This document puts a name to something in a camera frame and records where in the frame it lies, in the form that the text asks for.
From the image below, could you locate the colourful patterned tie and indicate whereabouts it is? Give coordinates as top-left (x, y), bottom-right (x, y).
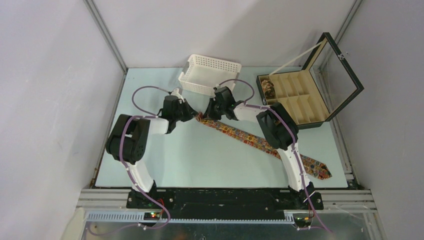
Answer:
top-left (195, 112), bottom-right (332, 180)

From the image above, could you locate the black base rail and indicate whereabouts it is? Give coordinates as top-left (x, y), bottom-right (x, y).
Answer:
top-left (126, 187), bottom-right (324, 221)

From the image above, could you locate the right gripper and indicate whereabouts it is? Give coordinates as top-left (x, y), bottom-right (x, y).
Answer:
top-left (202, 98), bottom-right (226, 121)

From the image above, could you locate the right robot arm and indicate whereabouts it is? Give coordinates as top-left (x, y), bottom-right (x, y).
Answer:
top-left (197, 86), bottom-right (315, 209)

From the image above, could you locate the rolled tie far compartment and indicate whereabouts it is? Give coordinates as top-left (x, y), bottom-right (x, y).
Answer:
top-left (260, 78), bottom-right (276, 99)

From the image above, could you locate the white perforated plastic basket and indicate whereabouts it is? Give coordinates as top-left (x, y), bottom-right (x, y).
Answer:
top-left (178, 54), bottom-right (242, 97)

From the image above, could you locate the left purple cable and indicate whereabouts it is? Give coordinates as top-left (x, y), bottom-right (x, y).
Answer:
top-left (86, 85), bottom-right (183, 237)

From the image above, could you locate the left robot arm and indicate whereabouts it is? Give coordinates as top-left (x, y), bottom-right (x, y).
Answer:
top-left (105, 95), bottom-right (198, 208)

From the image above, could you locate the black compartment tie box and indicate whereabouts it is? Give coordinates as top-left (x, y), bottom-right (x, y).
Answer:
top-left (256, 32), bottom-right (364, 130)

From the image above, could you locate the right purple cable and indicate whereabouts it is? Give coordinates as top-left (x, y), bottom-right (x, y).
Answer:
top-left (216, 78), bottom-right (334, 235)

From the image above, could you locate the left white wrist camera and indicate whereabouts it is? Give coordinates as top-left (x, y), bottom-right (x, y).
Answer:
top-left (169, 87), bottom-right (185, 102)

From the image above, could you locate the purple cable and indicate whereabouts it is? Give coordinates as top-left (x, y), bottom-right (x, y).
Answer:
top-left (216, 78), bottom-right (334, 235)
top-left (86, 85), bottom-right (183, 237)

